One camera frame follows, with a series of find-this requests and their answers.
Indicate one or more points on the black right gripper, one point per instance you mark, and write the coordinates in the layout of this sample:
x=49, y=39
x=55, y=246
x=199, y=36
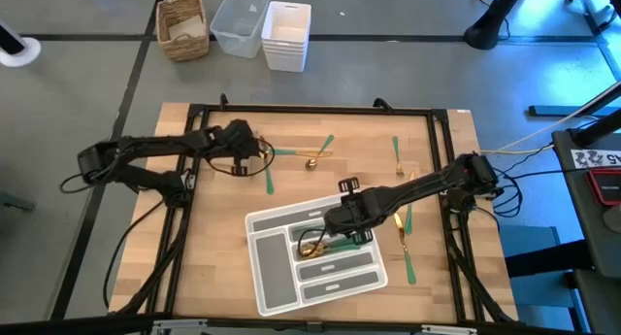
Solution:
x=354, y=211

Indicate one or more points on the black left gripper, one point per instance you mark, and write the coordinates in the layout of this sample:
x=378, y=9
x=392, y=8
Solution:
x=240, y=141

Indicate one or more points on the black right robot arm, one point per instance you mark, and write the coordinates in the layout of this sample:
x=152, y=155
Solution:
x=422, y=184

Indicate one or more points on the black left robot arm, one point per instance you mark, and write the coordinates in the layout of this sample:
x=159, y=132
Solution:
x=155, y=143

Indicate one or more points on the white cutlery tray grey liners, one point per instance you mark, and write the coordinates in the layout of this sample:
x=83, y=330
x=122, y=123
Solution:
x=274, y=277

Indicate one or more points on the stack of white bins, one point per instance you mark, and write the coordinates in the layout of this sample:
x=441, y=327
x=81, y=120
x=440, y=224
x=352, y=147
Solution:
x=286, y=58

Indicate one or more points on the woven wicker basket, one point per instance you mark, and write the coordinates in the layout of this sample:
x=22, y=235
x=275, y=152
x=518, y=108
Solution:
x=194, y=48

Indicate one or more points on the clear plastic bin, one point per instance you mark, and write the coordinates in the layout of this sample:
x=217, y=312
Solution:
x=238, y=34

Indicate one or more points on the black floor beam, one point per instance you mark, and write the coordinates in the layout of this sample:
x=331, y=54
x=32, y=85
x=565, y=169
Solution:
x=548, y=110

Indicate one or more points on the black stand foot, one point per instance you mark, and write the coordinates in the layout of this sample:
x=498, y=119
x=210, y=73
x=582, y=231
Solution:
x=485, y=34

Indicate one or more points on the black equipment cart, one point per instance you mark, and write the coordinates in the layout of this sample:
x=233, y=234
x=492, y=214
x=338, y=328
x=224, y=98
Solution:
x=577, y=218

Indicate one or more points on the grey floor object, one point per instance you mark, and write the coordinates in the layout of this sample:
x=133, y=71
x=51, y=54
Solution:
x=17, y=202

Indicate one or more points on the white printed label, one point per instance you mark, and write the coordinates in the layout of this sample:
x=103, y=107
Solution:
x=592, y=158

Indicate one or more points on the black pole white round base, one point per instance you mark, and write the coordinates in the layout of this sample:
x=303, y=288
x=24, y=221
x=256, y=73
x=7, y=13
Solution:
x=26, y=51

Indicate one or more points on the black device red rim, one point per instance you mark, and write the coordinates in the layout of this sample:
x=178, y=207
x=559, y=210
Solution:
x=609, y=187

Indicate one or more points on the grey round disc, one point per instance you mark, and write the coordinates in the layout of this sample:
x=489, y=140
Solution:
x=615, y=221

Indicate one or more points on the black metal table frame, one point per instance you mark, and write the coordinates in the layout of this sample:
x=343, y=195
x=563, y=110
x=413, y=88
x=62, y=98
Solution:
x=315, y=109

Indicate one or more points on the silver aluminium bracket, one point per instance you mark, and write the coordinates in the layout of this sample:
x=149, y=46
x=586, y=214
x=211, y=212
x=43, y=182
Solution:
x=179, y=324
x=448, y=330

